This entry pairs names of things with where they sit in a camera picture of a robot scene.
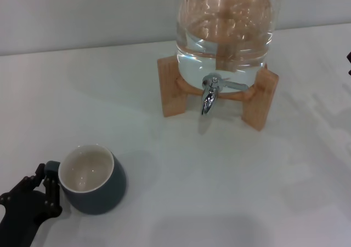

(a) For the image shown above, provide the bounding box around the chrome faucet tap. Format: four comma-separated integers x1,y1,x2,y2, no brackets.
200,72,250,117

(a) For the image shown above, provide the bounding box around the wooden dispenser stand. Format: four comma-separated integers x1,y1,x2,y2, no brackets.
157,55,280,132

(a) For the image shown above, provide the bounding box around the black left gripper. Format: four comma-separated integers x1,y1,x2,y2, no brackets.
0,163,63,247

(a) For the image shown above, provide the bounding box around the clear glass water jar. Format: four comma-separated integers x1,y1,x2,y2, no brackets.
174,0,282,94

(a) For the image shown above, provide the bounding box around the dark grey ceramic cup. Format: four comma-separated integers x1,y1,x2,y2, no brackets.
44,145,128,215

